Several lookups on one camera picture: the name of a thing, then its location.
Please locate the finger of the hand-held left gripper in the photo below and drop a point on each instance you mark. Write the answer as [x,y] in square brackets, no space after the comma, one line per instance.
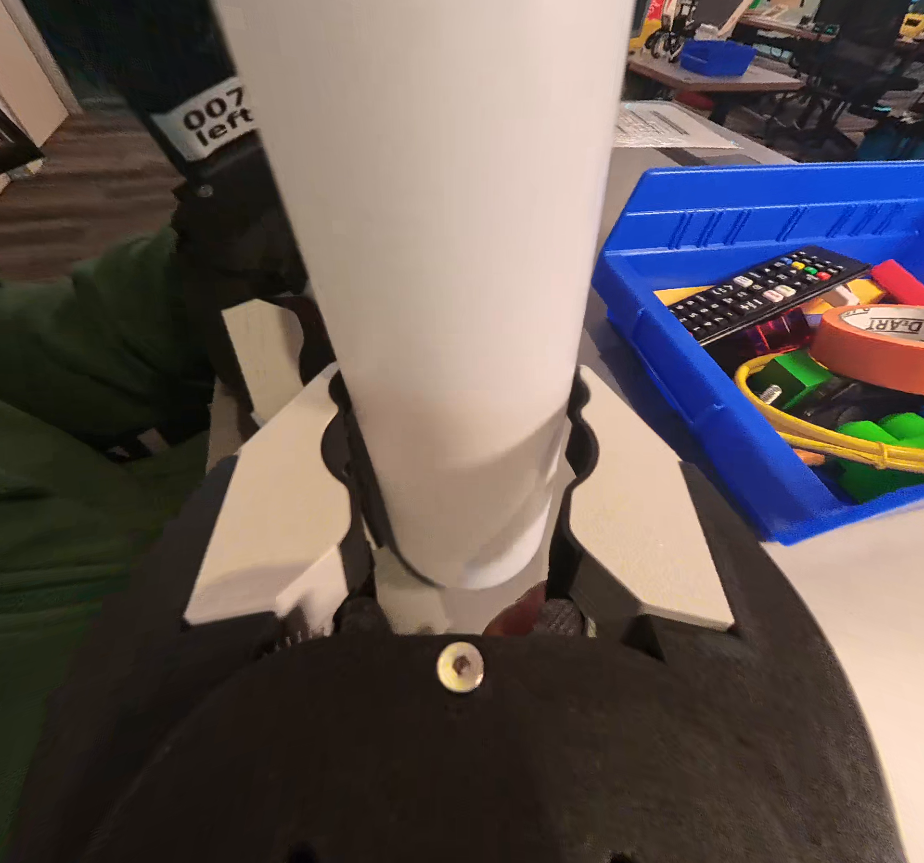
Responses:
[275,358]
[412,603]

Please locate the white squeeze bottle black cap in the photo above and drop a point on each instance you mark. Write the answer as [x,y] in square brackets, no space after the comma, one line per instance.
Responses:
[448,228]

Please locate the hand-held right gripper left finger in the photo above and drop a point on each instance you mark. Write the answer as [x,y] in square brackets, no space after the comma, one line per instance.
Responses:
[267,531]

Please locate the person's left forearm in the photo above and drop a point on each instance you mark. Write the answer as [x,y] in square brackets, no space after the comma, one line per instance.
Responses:
[87,343]

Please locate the yellow plastic tool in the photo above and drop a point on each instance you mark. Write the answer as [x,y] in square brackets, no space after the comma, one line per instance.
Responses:
[686,294]

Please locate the small blue tray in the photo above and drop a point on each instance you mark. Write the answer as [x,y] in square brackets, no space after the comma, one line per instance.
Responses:
[718,59]

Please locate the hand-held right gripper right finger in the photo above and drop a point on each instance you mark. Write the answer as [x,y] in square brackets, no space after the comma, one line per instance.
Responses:
[650,531]

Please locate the black remote control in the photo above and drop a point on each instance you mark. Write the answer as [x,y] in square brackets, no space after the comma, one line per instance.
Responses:
[765,293]

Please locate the black office chair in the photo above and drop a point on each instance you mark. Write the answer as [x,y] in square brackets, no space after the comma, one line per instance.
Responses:
[866,40]

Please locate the blue plastic bin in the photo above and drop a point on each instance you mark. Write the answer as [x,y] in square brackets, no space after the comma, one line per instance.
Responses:
[679,228]

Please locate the orange tape roll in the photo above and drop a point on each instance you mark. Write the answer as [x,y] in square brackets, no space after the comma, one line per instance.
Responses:
[866,358]

